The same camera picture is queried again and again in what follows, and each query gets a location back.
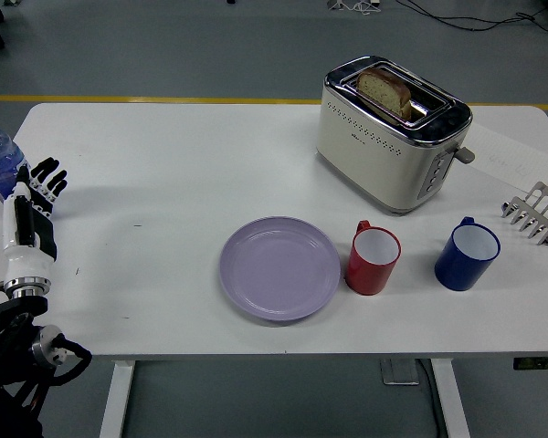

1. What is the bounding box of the grey floor socket box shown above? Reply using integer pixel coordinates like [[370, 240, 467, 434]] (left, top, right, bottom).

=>
[[378, 359, 421, 387]]

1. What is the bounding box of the brown bread slice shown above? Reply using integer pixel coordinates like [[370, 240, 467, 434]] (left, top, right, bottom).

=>
[[356, 68, 413, 120]]

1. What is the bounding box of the purple round plate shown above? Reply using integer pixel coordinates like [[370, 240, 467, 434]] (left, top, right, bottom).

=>
[[218, 215, 342, 324]]

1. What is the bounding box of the black table control panel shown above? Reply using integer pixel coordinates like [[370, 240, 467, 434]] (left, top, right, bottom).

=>
[[512, 357, 548, 371]]

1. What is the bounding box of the black floor cable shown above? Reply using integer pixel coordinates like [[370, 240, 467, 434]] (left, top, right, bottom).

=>
[[395, 0, 548, 34]]

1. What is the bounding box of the cream chrome toaster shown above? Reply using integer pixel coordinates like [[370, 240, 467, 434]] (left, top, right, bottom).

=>
[[314, 55, 477, 217]]

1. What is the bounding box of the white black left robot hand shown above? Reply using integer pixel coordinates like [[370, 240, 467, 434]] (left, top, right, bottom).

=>
[[1, 157, 69, 283]]

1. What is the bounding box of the white cable bundle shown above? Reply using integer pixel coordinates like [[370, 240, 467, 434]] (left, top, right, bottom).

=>
[[326, 0, 381, 14]]

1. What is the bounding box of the red enamel mug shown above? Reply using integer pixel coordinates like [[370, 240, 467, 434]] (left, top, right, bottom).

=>
[[344, 220, 402, 297]]

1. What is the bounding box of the silver metal toast rack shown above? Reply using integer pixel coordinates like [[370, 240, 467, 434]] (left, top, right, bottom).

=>
[[501, 181, 548, 248]]

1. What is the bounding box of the blue enamel mug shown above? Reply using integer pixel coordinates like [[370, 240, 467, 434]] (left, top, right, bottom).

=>
[[434, 216, 501, 292]]

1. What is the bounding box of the white paper sheet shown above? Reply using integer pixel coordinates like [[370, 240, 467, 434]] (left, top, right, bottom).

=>
[[463, 120, 548, 188]]

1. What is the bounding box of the white table leg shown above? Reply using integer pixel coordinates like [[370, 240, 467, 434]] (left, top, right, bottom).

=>
[[99, 360, 137, 438], [429, 359, 473, 438]]

